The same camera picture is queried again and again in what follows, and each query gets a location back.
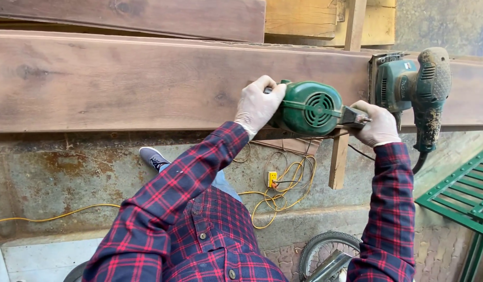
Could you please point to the dark brown wooden board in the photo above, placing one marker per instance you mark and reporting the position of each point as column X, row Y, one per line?
column 147, row 15

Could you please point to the grey sneaker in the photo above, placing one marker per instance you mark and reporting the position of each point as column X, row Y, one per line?
column 152, row 157

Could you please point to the green metal grate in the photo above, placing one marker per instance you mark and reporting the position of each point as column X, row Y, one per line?
column 460, row 188

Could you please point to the bicycle wheel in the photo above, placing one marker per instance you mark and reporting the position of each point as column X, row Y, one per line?
column 323, row 245

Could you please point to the light wooden slat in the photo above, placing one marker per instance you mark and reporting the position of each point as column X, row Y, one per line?
column 355, row 23

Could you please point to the stack of light wooden boards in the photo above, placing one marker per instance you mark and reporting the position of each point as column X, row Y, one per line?
column 304, row 17

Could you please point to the person's red plaid shirt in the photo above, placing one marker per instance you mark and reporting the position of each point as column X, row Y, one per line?
column 221, row 243

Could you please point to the person's left hand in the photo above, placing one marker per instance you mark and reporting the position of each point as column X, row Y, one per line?
column 257, row 105

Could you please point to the yellow socket box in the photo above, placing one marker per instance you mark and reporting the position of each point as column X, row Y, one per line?
column 272, row 179

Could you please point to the black rubber tyre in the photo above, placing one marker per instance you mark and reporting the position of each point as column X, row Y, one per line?
column 74, row 273

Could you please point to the green dusty orbital sander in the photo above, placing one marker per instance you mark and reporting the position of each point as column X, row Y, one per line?
column 425, row 90

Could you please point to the wooden support batten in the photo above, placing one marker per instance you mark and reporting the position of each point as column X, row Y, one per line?
column 338, row 164

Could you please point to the small brown wood offcut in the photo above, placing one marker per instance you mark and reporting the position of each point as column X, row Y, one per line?
column 292, row 145

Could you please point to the chrome metal mudguard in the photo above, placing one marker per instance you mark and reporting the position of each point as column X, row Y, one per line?
column 327, row 268

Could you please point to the person's right hand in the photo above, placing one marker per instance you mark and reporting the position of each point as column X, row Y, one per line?
column 378, row 127

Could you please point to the green electric hand planer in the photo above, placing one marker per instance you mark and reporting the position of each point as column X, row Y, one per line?
column 308, row 109

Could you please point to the person's right fingers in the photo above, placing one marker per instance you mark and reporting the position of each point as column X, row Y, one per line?
column 362, row 106

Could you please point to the long brown wooden plank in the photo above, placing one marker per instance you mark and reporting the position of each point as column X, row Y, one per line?
column 128, row 82

